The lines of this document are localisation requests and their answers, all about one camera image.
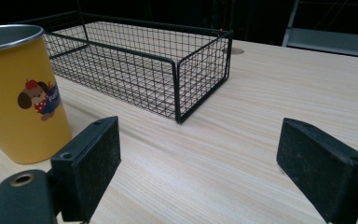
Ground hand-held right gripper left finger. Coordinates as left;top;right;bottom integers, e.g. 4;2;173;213
49;116;122;224

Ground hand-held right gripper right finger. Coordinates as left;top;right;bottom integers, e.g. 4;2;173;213
276;117;358;224

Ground yellow cup with dog print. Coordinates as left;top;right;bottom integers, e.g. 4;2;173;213
0;24;73;165

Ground black wire mesh basket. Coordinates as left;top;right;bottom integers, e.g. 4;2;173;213
14;10;234;125

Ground grey metal shelf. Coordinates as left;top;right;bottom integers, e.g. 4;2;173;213
281;0;358;59

